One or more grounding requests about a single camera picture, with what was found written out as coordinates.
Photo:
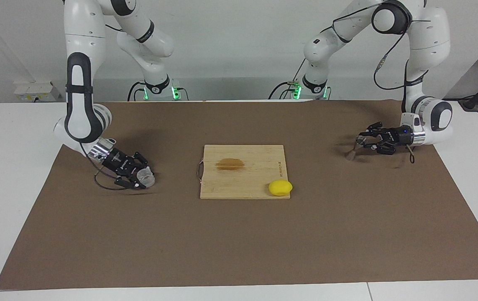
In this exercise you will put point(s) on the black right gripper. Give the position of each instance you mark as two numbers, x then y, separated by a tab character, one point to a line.
117	161

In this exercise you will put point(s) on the white power strip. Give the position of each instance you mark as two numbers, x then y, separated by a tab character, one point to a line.
38	91

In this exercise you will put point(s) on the steel double jigger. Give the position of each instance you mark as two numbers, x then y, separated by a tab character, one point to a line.
351	155

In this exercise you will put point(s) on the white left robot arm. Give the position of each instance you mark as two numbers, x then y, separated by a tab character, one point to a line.
427	37

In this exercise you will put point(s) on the wooden cutting board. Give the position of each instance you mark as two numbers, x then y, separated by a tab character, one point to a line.
243	179

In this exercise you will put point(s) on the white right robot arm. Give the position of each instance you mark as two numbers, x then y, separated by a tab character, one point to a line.
82	42

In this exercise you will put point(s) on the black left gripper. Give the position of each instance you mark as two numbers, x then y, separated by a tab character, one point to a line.
397	136

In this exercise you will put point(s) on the clear glass cup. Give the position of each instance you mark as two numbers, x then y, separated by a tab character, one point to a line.
146	177

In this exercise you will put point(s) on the brown table mat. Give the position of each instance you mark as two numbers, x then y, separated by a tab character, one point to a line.
238	242

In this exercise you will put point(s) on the yellow lemon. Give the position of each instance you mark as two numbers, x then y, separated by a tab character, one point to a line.
280	187

